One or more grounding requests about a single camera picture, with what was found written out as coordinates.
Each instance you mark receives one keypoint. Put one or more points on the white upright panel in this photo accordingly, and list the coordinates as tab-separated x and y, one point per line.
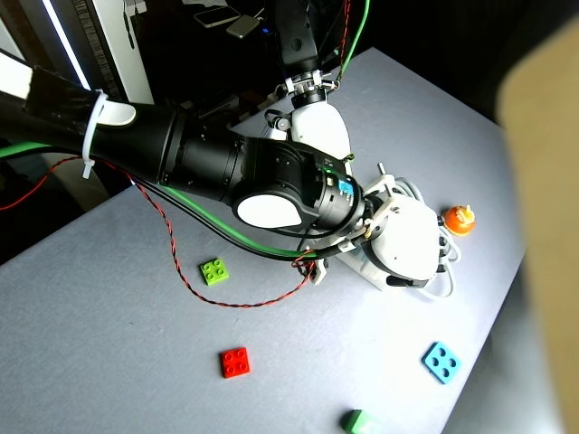
122	54

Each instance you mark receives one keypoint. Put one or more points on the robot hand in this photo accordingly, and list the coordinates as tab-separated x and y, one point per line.
321	129
407	244

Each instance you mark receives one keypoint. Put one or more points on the white zip tie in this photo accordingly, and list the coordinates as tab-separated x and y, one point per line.
90	131

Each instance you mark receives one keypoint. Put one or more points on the orange round toy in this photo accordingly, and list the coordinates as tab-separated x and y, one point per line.
457	223

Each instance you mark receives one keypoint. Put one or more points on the smartphone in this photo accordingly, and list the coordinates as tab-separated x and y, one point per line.
217	17

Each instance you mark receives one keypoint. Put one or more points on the blue four-hole block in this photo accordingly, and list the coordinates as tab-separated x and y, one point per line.
441	361

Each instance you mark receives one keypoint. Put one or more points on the blurred tan panel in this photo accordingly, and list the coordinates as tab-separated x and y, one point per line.
543	181

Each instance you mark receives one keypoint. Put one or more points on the green cube letter Y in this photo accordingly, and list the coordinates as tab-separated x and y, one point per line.
357	422

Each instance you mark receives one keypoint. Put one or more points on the bright light strip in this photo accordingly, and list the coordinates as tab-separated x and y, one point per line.
68	50

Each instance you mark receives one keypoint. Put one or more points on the red building brick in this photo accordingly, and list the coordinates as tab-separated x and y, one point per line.
235	362

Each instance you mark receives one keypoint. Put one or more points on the grey flat device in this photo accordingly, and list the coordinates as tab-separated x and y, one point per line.
244	26

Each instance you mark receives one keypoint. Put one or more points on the lime green building brick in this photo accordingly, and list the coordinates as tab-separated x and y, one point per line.
214	272

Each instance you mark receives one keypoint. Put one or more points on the grey tablecloth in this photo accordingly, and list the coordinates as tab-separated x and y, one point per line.
135	339

